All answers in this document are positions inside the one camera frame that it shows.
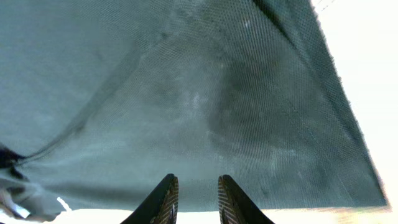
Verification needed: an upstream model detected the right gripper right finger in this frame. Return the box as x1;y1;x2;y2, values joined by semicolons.
218;175;274;224

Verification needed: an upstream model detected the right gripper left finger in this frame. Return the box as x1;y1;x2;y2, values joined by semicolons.
121;174;179;224

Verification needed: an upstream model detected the black t-shirt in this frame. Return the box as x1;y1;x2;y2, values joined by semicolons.
1;0;387;220

